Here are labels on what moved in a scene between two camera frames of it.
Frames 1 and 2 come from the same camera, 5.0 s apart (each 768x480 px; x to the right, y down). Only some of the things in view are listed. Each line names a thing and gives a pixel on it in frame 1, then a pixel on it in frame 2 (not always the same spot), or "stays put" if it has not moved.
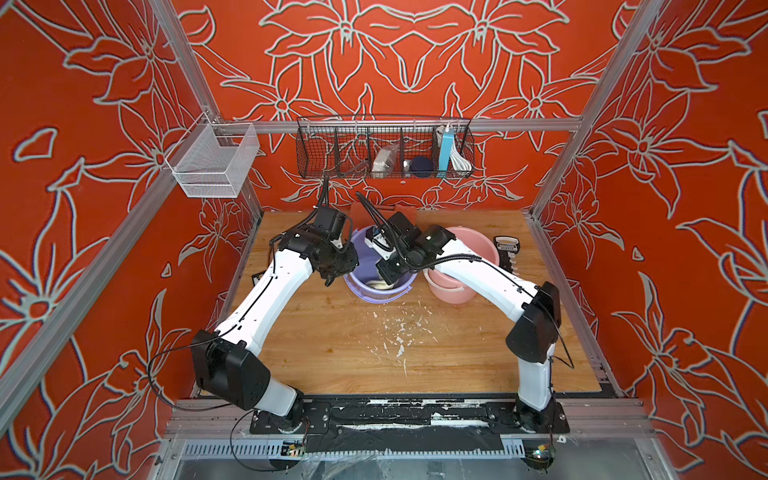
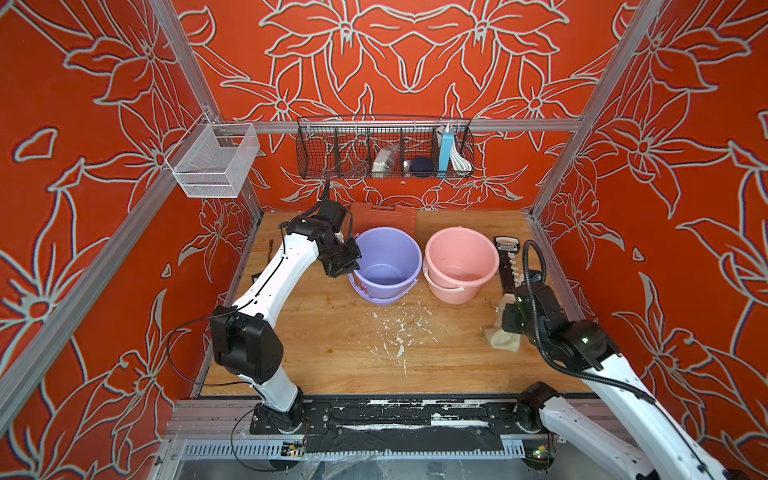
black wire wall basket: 384,147 stays put
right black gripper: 384,274 to 510,310
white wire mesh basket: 212,159 stays put
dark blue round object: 421,167 stays put
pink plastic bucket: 450,289 stays put
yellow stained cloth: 380,284 to 500,338
